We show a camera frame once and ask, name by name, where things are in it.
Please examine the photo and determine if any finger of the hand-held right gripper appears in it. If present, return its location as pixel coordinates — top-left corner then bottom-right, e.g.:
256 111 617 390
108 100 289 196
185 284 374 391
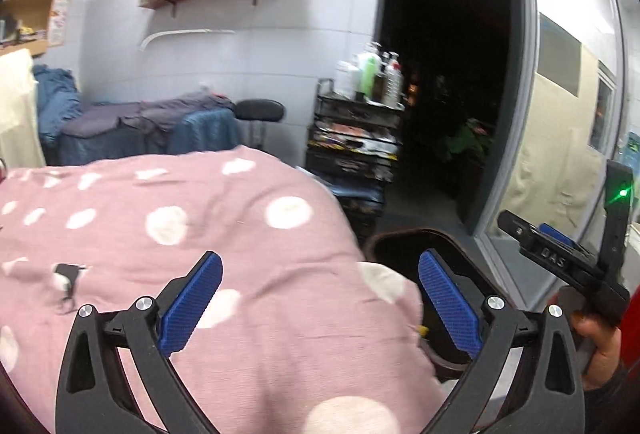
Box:
497 210 543 251
537 222 588 260

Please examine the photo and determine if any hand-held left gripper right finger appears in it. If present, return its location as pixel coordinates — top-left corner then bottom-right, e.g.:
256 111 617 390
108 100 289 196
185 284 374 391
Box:
418 249 586 434

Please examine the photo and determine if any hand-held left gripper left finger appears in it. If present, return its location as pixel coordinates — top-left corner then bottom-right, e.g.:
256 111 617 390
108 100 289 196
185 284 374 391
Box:
55 251 224 434

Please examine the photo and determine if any black trash bin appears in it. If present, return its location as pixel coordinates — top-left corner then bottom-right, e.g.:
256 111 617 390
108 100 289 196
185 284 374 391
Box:
362 226 506 382

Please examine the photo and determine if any person's right forearm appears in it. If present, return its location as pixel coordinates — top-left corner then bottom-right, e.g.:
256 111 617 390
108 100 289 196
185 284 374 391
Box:
582 289 640 434

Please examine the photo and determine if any person's right hand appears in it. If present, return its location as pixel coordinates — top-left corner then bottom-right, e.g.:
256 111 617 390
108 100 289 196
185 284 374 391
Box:
570 311 623 390

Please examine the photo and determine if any pink polka dot blanket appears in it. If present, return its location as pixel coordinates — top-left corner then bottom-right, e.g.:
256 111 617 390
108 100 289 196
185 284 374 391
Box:
0 146 446 434

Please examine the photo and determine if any sliding glass door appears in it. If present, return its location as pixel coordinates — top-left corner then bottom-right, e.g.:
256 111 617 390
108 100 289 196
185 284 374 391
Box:
472 0 640 295

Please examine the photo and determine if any potted plant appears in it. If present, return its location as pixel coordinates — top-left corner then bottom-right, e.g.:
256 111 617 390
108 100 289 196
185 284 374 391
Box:
440 116 496 165

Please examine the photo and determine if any blue water jug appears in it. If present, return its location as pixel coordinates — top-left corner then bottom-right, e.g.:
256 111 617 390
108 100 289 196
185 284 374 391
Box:
617 131 640 165

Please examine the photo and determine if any clear bottle red cap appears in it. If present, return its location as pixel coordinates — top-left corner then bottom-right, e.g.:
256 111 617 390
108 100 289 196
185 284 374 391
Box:
382 53 403 107

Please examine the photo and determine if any massage bed grey cover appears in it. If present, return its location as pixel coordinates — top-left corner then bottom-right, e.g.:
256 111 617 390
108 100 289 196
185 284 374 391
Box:
42 95 241 165

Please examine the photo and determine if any black mesh trolley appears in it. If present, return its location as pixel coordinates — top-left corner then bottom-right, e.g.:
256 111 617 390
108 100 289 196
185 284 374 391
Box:
305 78 406 235

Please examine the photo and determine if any black stool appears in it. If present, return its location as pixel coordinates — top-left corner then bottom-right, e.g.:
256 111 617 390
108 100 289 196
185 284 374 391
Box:
235 99 286 150

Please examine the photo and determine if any white pump bottle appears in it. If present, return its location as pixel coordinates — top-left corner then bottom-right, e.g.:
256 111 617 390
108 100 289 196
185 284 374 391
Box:
336 60 362 97

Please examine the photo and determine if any blue bedding pile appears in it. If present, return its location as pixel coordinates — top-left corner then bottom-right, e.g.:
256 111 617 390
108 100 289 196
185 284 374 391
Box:
32 65 83 137

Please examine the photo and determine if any cream towel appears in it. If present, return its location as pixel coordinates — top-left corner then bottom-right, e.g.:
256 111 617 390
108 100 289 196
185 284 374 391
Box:
0 48 47 170

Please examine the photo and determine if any outdoor wall window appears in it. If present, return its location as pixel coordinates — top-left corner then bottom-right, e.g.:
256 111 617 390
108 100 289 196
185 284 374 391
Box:
587 61 618 152

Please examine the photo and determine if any wall poster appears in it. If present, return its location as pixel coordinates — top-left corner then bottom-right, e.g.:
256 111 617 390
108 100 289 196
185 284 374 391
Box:
47 0 70 47

